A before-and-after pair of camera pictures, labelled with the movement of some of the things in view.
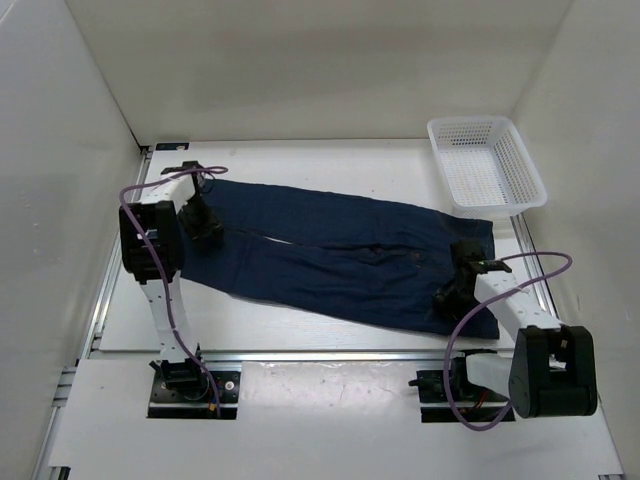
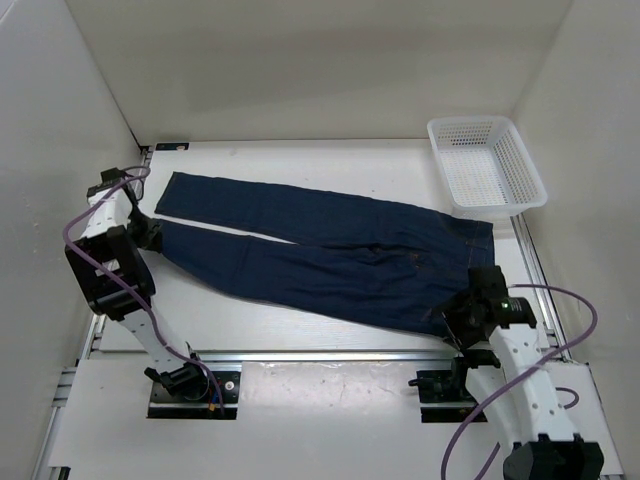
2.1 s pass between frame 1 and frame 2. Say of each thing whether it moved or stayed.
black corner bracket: stayed
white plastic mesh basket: stayed
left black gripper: moved
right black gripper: moved
